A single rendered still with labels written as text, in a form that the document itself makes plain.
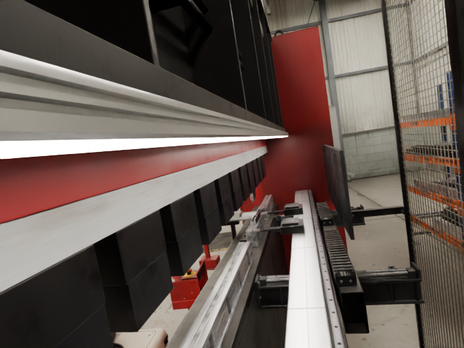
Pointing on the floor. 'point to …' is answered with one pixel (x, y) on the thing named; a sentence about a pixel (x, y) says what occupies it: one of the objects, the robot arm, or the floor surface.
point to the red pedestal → (210, 259)
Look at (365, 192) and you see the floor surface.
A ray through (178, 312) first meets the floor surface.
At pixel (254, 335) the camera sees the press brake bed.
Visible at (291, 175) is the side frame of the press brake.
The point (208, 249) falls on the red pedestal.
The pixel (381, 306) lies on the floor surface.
